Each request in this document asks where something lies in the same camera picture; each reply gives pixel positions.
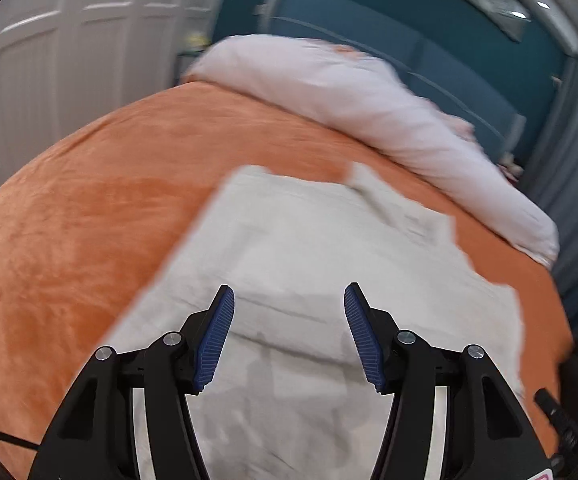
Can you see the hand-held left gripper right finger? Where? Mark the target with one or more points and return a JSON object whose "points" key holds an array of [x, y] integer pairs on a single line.
{"points": [[361, 332]]}

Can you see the pale pink duvet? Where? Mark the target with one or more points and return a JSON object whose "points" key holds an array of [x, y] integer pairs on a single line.
{"points": [[359, 95]]}

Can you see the cream padded coat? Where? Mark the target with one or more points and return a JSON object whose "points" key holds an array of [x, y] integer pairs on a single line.
{"points": [[294, 240]]}

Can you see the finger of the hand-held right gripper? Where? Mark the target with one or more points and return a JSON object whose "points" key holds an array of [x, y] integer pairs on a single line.
{"points": [[556, 415]]}

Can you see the orange plush bed blanket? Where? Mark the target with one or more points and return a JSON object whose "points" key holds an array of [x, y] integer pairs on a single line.
{"points": [[94, 210]]}

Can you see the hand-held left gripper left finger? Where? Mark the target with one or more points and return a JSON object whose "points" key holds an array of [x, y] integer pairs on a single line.
{"points": [[216, 330]]}

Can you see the white panelled wardrobe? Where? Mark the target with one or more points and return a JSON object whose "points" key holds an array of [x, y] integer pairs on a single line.
{"points": [[94, 35]]}

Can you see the small plush toy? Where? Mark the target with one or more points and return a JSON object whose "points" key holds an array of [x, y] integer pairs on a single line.
{"points": [[510, 167]]}

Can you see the small yellow bedside item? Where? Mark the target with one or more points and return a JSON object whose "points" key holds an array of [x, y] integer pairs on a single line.
{"points": [[196, 42]]}

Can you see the blue upholstered headboard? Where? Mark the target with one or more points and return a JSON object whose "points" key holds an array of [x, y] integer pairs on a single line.
{"points": [[444, 55]]}

